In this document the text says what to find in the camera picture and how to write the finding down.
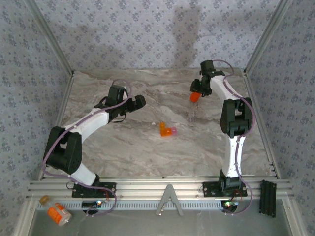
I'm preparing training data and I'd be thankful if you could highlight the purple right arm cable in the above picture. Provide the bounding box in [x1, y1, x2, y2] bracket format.
[213, 59, 254, 216]

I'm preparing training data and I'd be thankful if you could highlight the orange pill box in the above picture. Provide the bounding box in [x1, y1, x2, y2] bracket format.
[159, 121, 172, 138]

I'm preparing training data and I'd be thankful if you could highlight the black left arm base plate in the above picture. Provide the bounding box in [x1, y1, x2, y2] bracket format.
[71, 181, 117, 198]

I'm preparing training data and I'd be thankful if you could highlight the black ribbed block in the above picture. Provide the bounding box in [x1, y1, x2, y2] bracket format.
[258, 180, 278, 219]

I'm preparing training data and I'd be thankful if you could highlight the clear bottle with orange label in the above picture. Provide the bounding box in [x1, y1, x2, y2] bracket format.
[46, 202, 73, 227]

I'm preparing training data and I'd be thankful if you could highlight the grey A-shaped bracket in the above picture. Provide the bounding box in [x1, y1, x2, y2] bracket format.
[155, 184, 185, 217]

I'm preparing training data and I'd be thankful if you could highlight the aluminium front frame rail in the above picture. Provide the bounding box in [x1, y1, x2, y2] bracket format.
[26, 176, 295, 200]

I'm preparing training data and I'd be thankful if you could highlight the grey slotted cable duct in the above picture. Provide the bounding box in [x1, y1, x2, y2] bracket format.
[39, 199, 237, 211]

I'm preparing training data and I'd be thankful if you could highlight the black thin cable loop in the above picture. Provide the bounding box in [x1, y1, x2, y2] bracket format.
[110, 112, 126, 124]

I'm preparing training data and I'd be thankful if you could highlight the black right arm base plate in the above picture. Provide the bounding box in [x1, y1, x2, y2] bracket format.
[202, 181, 248, 198]

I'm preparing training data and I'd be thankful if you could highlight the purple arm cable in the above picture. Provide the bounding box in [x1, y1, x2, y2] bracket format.
[213, 59, 254, 216]
[42, 78, 133, 218]

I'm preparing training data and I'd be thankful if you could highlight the aluminium corner frame post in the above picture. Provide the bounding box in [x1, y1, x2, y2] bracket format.
[243, 0, 294, 74]
[24, 0, 75, 74]

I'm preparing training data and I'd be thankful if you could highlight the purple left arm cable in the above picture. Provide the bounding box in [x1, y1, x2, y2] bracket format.
[42, 78, 133, 218]

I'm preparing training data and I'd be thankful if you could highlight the aluminium side frame rail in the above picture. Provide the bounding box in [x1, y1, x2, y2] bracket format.
[243, 70, 281, 179]
[39, 71, 75, 180]

